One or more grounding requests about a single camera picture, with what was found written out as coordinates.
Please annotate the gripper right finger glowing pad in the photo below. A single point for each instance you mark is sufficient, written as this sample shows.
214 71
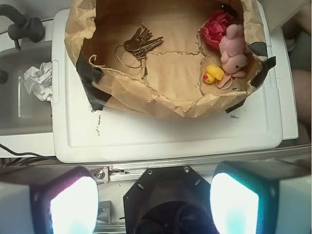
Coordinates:
262 197

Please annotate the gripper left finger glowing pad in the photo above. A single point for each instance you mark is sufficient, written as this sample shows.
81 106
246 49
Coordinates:
47 200

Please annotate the silver key bunch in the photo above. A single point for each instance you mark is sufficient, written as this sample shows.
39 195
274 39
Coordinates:
139 45

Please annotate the white plastic bin lid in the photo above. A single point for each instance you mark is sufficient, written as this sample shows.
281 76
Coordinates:
109 135

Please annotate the grey plastic tub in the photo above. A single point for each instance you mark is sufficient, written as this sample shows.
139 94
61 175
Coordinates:
25 121

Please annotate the crumpled white paper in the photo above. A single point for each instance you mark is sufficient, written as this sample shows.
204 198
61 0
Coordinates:
38 81

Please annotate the yellow rubber duck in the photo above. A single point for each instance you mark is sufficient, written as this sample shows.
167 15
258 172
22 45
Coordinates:
213 73

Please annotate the pink plush toy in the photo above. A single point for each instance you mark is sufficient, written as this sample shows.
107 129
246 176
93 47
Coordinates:
233 52

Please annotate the brown paper bag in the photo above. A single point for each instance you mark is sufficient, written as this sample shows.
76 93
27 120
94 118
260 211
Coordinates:
174 87

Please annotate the red crumpled tissue paper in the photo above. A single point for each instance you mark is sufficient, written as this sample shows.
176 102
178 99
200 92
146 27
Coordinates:
215 28

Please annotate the black faucet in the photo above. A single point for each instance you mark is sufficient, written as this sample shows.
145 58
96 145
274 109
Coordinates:
23 26

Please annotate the metal corner bracket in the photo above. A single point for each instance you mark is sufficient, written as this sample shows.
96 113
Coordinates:
101 175

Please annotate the black octagonal mount plate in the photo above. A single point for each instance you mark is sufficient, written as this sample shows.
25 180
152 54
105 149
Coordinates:
169 200

